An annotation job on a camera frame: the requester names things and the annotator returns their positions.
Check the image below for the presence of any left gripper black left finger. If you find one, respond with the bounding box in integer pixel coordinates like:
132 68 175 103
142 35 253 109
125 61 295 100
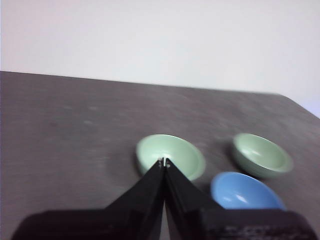
11 157 166 240

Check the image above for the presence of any blue ribbed bowl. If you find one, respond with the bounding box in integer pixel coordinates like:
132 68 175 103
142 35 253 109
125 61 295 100
210 171 287 211

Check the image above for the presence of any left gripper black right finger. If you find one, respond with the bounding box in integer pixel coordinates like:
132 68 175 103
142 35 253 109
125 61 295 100
163 157 319 240

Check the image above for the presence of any green ribbed bowl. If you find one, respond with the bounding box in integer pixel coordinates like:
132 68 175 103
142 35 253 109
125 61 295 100
136 133 207 182
232 132 294 180

